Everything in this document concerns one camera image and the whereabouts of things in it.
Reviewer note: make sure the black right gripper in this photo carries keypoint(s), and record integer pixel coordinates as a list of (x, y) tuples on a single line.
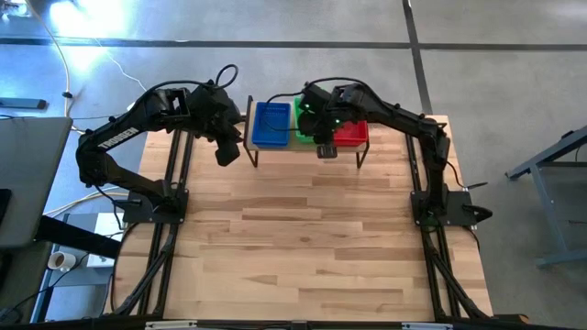
[(321, 110)]

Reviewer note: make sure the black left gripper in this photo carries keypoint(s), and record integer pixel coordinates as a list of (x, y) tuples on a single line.
[(224, 126)]

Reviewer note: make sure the green plastic basket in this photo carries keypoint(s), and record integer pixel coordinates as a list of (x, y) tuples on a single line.
[(302, 136)]

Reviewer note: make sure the red plastic basket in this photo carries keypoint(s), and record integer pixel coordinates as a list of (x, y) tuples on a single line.
[(351, 134)]

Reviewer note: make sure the blue plastic basket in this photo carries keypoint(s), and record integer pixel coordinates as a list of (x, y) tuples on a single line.
[(271, 126)]

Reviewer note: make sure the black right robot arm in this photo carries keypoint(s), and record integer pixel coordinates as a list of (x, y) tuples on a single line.
[(399, 119)]

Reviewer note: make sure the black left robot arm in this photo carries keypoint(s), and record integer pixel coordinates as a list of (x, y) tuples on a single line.
[(117, 137)]

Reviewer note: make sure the white box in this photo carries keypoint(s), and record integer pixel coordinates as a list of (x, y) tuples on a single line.
[(107, 224)]

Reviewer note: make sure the black desk beam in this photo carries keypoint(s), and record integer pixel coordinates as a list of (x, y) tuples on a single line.
[(78, 236)]

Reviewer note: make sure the grey desk panel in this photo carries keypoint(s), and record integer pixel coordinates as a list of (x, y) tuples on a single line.
[(32, 183)]

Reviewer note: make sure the dark flat bar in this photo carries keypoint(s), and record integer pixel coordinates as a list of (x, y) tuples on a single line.
[(23, 103)]

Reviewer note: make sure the white cup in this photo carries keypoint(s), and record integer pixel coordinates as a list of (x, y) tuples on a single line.
[(62, 261)]

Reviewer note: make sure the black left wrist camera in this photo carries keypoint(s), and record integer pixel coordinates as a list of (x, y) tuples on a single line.
[(227, 153)]

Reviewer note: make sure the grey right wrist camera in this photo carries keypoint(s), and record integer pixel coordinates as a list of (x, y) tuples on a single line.
[(326, 151)]

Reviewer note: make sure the wooden shelf with black frame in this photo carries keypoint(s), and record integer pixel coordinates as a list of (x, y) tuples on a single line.
[(298, 147)]

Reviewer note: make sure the white frame bracket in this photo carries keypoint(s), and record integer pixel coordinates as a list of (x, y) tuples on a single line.
[(169, 325), (426, 326)]

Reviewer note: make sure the black metal table frame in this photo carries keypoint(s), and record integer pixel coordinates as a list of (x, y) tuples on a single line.
[(275, 326)]

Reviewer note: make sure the blue-grey metal table frame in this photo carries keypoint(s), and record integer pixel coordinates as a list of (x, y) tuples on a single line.
[(546, 156)]

